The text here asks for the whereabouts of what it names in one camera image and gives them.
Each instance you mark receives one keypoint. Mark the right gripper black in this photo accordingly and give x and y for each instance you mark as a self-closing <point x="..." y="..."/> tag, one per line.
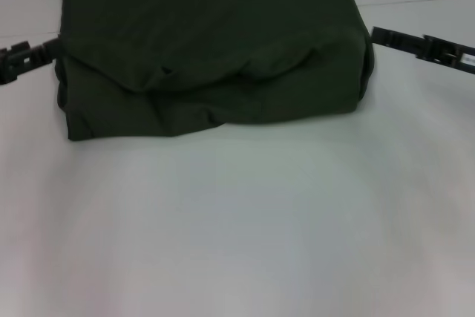
<point x="449" y="55"/>

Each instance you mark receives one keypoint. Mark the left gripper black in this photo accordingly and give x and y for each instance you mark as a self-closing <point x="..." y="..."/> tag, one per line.
<point x="15" y="62"/>

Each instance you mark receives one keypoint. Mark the dark green FREE! t-shirt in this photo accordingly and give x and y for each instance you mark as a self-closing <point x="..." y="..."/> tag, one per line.
<point x="208" y="53"/>

